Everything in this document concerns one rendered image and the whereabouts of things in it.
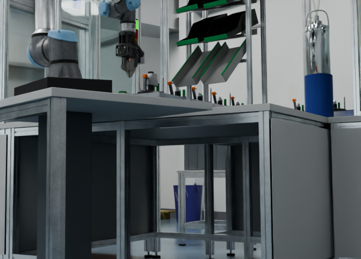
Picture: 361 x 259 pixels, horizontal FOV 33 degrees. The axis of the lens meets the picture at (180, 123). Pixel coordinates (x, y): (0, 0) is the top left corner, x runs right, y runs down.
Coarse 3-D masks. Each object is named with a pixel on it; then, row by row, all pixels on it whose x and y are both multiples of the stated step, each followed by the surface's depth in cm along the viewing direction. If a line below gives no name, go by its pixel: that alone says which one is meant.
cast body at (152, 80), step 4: (148, 72) 303; (152, 72) 303; (148, 76) 302; (152, 76) 301; (156, 76) 304; (148, 80) 300; (152, 80) 301; (156, 80) 304; (148, 84) 300; (152, 84) 301; (156, 84) 304
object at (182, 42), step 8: (216, 16) 302; (224, 16) 296; (192, 24) 298; (200, 24) 302; (208, 24) 307; (216, 24) 291; (192, 32) 297; (200, 32) 302; (208, 32) 286; (184, 40) 284; (192, 40) 281; (200, 40) 281
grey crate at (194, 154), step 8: (184, 152) 506; (192, 152) 502; (200, 152) 498; (216, 152) 490; (224, 152) 486; (184, 160) 505; (192, 160) 501; (200, 160) 497; (216, 160) 489; (224, 160) 486; (184, 168) 504; (192, 168) 500; (200, 168) 496; (216, 168) 489; (224, 168) 485
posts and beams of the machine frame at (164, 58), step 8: (160, 0) 434; (168, 0) 436; (160, 8) 434; (168, 8) 435; (160, 16) 433; (168, 16) 434; (160, 24) 433; (168, 24) 434; (160, 32) 432; (168, 32) 433; (160, 40) 432; (168, 40) 433; (160, 48) 431; (168, 48) 432; (160, 56) 431; (168, 56) 432; (160, 64) 430; (168, 64) 431; (160, 72) 430; (168, 72) 431; (168, 80) 430; (168, 88) 429
